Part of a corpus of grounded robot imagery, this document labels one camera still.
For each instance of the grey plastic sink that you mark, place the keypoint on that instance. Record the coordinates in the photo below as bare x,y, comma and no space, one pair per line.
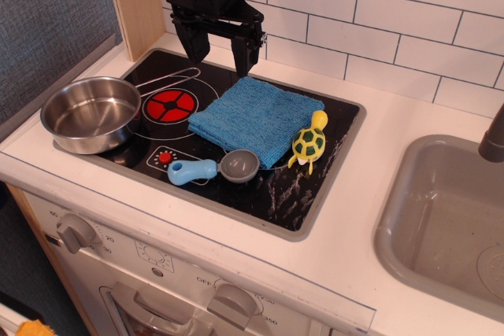
441,231

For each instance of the grey right oven knob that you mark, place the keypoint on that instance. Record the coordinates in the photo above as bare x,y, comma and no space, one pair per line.
233,305

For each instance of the stainless steel pan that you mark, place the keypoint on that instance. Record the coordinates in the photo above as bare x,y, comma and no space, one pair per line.
99,114

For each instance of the blue and grey scoop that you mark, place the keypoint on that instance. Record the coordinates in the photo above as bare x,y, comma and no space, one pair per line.
237,166

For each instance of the black toy stovetop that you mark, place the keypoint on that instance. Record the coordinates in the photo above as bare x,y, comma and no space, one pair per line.
280,200

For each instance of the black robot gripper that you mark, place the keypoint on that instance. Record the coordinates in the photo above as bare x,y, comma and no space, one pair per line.
236,20

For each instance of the wooden side post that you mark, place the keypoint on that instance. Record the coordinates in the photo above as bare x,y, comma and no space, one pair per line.
141,23

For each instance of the blue folded cloth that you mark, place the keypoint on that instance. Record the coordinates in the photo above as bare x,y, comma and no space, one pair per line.
255,115

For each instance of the grey faucet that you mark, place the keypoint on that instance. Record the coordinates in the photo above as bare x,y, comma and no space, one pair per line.
492,145

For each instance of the yellow and green toy turtle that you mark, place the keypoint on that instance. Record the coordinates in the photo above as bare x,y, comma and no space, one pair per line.
309,143

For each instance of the white toy oven front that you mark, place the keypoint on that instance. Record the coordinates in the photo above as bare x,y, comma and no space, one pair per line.
125,286

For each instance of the grey oven knob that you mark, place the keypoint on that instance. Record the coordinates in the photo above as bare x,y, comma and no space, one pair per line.
75,232
233,305

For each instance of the yellow object at corner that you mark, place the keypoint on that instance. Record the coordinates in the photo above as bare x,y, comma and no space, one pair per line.
34,328

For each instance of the grey left oven knob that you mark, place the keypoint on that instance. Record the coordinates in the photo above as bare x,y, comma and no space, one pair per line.
75,232

